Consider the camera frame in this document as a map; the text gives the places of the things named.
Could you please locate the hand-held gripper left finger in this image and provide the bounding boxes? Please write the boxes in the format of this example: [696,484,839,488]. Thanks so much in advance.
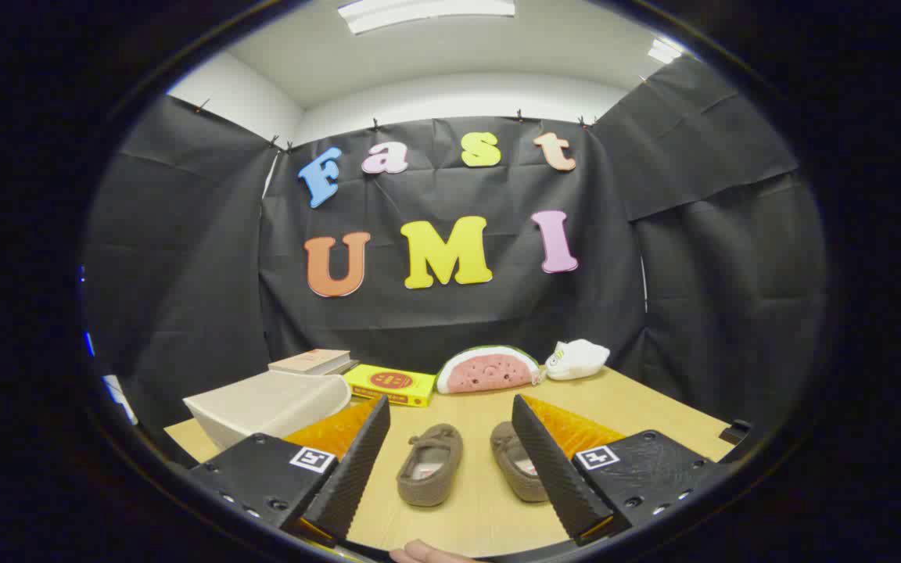
[185,395,392,545]

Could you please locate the watermelon slice plush toy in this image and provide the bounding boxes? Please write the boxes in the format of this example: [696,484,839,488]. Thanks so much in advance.
[435,346,544,395]

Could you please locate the long ceiling light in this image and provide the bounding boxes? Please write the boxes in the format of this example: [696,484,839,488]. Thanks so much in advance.
[338,0,516,35]

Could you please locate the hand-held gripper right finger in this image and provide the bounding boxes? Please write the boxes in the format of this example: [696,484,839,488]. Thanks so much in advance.
[511,394,734,547]

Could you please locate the yellow book with red circle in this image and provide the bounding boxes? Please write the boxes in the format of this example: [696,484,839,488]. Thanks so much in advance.
[343,364,437,408]

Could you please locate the white plush toy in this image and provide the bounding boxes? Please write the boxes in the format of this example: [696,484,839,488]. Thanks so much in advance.
[544,339,611,382]

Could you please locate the cream fabric storage box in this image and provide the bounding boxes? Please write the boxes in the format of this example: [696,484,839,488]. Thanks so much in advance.
[183,371,353,451]

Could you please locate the brown fuzzy shoe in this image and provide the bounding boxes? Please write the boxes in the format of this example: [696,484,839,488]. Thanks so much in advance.
[397,423,465,507]
[490,421,550,503]

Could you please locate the beige book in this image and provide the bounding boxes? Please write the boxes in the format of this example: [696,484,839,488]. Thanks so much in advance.
[268,349,359,377]

